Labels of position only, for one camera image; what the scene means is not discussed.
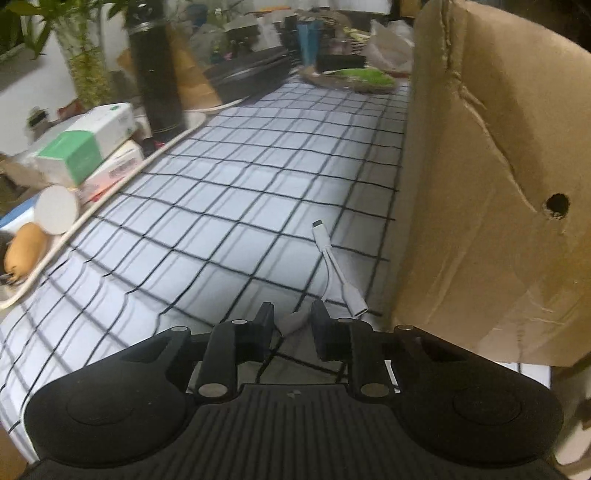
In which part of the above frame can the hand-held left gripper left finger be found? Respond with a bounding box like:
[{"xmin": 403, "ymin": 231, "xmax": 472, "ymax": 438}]
[{"xmin": 120, "ymin": 302, "xmax": 276, "ymax": 400}]

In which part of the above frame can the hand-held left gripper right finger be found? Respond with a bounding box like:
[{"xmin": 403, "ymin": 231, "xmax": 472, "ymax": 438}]
[{"xmin": 310, "ymin": 300, "xmax": 462, "ymax": 400}]

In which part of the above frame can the white adapter cable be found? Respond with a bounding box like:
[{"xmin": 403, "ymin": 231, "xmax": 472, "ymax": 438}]
[{"xmin": 276, "ymin": 220, "xmax": 370, "ymax": 336}]

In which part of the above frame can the brown cardboard box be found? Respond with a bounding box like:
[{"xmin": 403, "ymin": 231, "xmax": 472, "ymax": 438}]
[{"xmin": 390, "ymin": 0, "xmax": 591, "ymax": 480}]

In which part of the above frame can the checked white tablecloth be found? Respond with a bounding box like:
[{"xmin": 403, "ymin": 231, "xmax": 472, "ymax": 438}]
[{"xmin": 0, "ymin": 76, "xmax": 552, "ymax": 462}]

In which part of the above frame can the white plastic tray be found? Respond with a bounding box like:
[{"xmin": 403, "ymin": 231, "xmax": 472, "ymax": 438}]
[{"xmin": 0, "ymin": 110, "xmax": 207, "ymax": 310}]

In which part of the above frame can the red and white flat box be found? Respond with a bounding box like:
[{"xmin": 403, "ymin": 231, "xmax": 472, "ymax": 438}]
[{"xmin": 76, "ymin": 138, "xmax": 147, "ymax": 204}]

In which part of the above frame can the white cylindrical container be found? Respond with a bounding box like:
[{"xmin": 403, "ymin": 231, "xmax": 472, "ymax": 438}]
[{"xmin": 36, "ymin": 184, "xmax": 81, "ymax": 236}]

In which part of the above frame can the orange oval sponge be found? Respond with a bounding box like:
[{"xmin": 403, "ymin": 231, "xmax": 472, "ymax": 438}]
[{"xmin": 3, "ymin": 222, "xmax": 49, "ymax": 276}]

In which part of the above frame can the grey hard case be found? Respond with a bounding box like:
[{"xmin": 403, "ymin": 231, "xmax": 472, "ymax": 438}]
[{"xmin": 202, "ymin": 45, "xmax": 292, "ymax": 105}]

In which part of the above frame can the green cylinder bundle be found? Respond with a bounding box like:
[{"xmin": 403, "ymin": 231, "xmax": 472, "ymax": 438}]
[{"xmin": 332, "ymin": 68, "xmax": 396, "ymax": 89}]

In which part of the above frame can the large white box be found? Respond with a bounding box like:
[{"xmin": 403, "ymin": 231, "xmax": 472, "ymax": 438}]
[{"xmin": 34, "ymin": 102, "xmax": 137, "ymax": 188}]

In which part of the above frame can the small black box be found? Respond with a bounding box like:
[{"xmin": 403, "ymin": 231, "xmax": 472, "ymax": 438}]
[{"xmin": 318, "ymin": 54, "xmax": 367, "ymax": 70}]

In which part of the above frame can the brown paper bag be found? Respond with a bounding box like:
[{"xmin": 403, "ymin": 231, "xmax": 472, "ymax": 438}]
[{"xmin": 165, "ymin": 22, "xmax": 219, "ymax": 110}]

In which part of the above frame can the white and blue tube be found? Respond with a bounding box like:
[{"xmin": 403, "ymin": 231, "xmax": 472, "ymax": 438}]
[{"xmin": 0, "ymin": 196, "xmax": 40, "ymax": 232}]

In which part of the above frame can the black thermos bottle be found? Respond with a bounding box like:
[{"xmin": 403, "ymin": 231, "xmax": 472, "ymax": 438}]
[{"xmin": 128, "ymin": 0, "xmax": 186, "ymax": 135}]

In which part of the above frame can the blue upright box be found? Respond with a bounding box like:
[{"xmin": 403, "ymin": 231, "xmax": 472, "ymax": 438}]
[{"xmin": 295, "ymin": 21, "xmax": 324, "ymax": 69}]

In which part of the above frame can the white plastic bag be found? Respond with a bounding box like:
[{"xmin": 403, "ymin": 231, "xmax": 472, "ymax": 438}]
[{"xmin": 366, "ymin": 18, "xmax": 415, "ymax": 73}]

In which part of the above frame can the glass vase with lucky bamboo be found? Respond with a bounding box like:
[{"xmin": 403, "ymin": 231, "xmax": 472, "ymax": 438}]
[{"xmin": 0, "ymin": 0, "xmax": 114, "ymax": 110}]

